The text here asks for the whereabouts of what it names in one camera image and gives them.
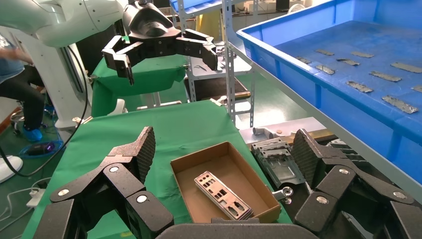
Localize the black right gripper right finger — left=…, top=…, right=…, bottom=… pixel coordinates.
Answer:
left=291, top=128, right=422, bottom=239

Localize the large gray metal bracket plate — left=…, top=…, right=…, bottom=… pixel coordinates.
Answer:
left=251, top=137, right=306, bottom=189

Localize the brown cardboard box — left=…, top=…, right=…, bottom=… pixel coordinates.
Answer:
left=170, top=141, right=282, bottom=224

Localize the small green table cloth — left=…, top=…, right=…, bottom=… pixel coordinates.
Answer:
left=91, top=54, right=189, bottom=117

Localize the black tray of parts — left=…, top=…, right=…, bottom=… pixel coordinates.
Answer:
left=283, top=127, right=335, bottom=144

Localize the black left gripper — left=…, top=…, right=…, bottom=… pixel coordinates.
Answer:
left=101, top=0, right=219, bottom=87

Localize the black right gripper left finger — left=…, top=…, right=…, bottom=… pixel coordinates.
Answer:
left=33, top=126, right=174, bottom=239

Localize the white pipe fitting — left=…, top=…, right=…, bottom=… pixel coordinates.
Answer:
left=252, top=126, right=278, bottom=140

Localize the dark floor device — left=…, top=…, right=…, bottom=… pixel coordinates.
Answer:
left=19, top=141, right=63, bottom=159

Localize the blue storage bin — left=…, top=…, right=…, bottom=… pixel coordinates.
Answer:
left=170, top=0, right=228, bottom=15

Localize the blue plastic tray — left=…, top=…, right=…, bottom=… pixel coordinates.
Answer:
left=236, top=0, right=422, bottom=185

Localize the seated person in blue shirt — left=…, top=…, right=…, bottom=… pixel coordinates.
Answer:
left=0, top=33, right=47, bottom=143

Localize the large green table cloth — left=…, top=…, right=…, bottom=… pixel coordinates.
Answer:
left=21, top=100, right=293, bottom=239

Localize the white shelf board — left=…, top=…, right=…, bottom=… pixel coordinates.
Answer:
left=225, top=31, right=422, bottom=205

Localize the white power strip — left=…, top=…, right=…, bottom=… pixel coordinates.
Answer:
left=25, top=188, right=47, bottom=209

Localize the white chair back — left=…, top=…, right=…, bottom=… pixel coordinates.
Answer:
left=108, top=98, right=127, bottom=116

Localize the gray slotted steel post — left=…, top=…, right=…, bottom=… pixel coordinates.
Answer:
left=221, top=0, right=239, bottom=124

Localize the white robot torso column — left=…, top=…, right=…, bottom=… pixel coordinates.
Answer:
left=11, top=28, right=91, bottom=132

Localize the white round base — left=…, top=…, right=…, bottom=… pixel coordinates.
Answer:
left=0, top=155, right=24, bottom=184

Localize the silver metal I/O shield plate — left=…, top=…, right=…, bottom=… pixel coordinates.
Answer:
left=194, top=171, right=254, bottom=221

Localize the yellow object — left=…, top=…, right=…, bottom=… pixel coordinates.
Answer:
left=196, top=11, right=222, bottom=42

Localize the gray steel shelving rack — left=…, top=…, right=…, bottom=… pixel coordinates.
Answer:
left=178, top=0, right=256, bottom=129

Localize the black hanging cable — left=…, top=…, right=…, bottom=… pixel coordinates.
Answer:
left=0, top=46, right=90, bottom=179

